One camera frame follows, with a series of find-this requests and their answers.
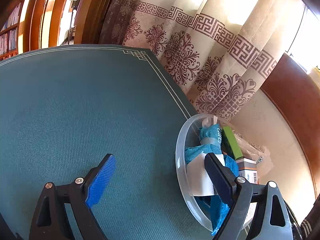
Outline teal towel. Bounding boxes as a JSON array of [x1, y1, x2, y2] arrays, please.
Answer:
[[184, 122, 239, 178]]

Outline green box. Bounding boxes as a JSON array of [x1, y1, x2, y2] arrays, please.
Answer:
[[221, 126, 243, 160]]

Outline wooden bookshelf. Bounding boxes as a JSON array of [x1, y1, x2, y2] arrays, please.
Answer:
[[0, 2, 21, 60]]

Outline wooden door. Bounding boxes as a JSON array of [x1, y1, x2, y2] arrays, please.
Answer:
[[74, 0, 123, 45]]

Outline wooden headboard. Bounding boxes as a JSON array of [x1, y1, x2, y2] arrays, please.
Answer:
[[260, 52, 320, 198]]

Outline clear plastic wrapper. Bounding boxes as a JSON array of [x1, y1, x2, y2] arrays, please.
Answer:
[[231, 129, 273, 178]]

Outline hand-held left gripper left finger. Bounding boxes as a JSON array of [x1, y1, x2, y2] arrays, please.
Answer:
[[29, 153, 117, 240]]

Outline patterned beige curtain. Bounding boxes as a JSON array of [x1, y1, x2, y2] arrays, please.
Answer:
[[99, 0, 308, 123]]

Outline white orange medicine box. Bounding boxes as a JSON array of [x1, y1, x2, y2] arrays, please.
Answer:
[[235, 157, 260, 228]]

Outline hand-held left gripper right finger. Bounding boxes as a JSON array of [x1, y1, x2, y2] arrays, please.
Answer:
[[204, 152, 293, 240]]

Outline clear plastic bowl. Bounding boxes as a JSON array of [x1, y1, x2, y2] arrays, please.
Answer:
[[175, 113, 260, 232]]

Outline wooden door frame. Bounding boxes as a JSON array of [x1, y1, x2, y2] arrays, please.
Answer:
[[17, 0, 75, 53]]

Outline rows of books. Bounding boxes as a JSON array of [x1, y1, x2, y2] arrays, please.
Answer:
[[0, 5, 19, 55]]

